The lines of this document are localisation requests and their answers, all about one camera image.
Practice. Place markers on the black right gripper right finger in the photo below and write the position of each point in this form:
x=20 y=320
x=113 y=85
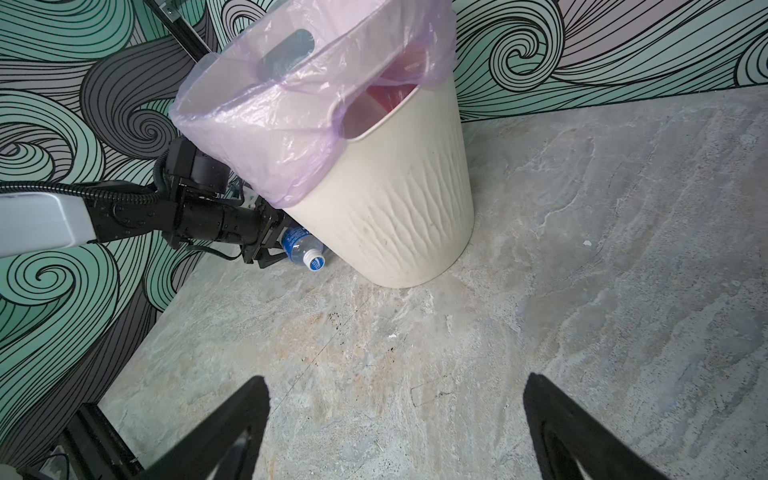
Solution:
x=570 y=444

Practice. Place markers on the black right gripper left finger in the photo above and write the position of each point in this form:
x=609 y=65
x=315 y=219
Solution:
x=226 y=444

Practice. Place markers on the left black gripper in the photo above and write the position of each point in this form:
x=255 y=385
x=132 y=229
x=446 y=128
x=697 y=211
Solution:
x=195 y=208

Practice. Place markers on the clear bottle blue Pocari label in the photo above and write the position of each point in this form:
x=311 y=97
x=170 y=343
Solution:
x=302 y=248

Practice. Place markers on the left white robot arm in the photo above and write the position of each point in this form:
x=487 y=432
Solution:
x=39 y=215

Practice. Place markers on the cream ribbed waste bin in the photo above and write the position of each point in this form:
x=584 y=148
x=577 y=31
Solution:
x=397 y=204

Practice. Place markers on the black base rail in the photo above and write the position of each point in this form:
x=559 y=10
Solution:
x=89 y=447

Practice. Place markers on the black corner frame post left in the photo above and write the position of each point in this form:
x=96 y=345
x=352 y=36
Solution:
x=169 y=14

